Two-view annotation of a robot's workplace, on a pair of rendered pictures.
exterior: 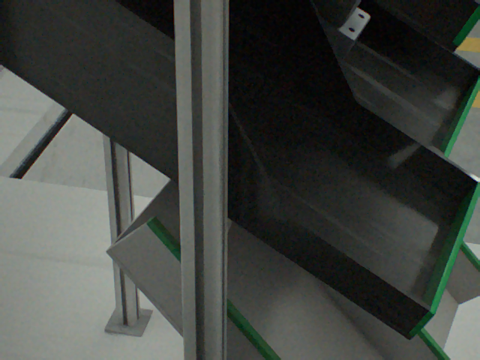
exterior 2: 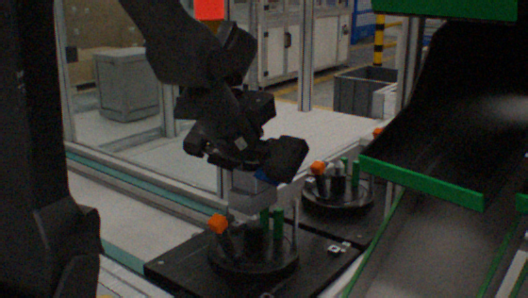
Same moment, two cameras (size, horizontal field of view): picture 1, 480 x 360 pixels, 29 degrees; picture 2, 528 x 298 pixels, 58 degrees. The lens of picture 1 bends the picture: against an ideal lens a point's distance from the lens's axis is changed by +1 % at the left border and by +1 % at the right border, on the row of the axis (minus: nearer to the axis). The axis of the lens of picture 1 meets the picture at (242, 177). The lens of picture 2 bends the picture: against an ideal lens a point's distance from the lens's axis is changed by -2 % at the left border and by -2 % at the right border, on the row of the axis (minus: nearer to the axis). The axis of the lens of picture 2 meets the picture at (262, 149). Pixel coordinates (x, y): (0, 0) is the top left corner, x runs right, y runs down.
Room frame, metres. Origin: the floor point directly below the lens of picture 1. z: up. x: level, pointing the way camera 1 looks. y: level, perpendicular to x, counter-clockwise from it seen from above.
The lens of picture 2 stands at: (0.46, -0.55, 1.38)
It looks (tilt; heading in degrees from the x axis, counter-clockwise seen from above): 20 degrees down; 116
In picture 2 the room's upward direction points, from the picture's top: straight up
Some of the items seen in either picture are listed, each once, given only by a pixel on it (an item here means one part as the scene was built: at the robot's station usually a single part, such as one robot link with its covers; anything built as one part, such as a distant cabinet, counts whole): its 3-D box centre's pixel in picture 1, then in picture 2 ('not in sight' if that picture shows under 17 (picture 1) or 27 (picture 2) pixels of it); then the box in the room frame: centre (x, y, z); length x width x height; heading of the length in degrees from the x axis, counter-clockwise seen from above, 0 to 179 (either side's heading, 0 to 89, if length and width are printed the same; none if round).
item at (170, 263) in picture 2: not in sight; (254, 262); (0.17, 0.02, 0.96); 0.24 x 0.24 x 0.02; 78
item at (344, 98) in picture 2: not in sight; (398, 96); (0.00, 2.16, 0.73); 0.62 x 0.42 x 0.23; 168
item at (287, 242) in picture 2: not in sight; (254, 251); (0.17, 0.02, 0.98); 0.14 x 0.14 x 0.02
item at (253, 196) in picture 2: not in sight; (256, 181); (0.17, 0.03, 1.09); 0.08 x 0.04 x 0.07; 78
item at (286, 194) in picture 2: not in sight; (338, 179); (0.22, 0.27, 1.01); 0.24 x 0.24 x 0.13; 78
